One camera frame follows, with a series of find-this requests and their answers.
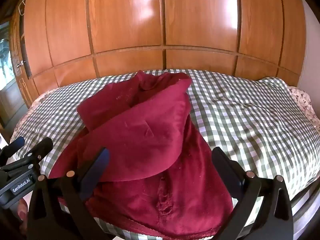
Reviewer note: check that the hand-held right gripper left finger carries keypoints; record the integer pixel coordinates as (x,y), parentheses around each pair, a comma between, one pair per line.
(96,175)

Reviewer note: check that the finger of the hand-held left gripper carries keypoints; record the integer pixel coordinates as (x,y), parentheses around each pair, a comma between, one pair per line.
(15,146)
(42,147)

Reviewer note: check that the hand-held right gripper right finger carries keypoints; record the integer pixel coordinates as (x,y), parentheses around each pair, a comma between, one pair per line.
(228,175)

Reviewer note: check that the dark red garment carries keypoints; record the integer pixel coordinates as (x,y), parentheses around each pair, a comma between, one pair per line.
(140,140)

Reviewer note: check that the person's left hand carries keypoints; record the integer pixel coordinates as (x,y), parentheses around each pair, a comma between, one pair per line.
(22,211)

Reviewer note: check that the green checkered bed sheet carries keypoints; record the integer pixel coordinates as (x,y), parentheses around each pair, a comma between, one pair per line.
(250,130)

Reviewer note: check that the carved wooden door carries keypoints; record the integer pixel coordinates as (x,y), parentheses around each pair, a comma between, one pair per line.
(20,92)

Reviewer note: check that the white bed mattress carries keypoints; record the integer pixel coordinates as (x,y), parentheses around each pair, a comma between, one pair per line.
(303,200)

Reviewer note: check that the glass window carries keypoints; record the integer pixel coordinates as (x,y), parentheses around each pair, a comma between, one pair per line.
(6,55)

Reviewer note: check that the wooden wardrobe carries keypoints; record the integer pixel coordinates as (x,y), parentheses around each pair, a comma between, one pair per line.
(125,17)

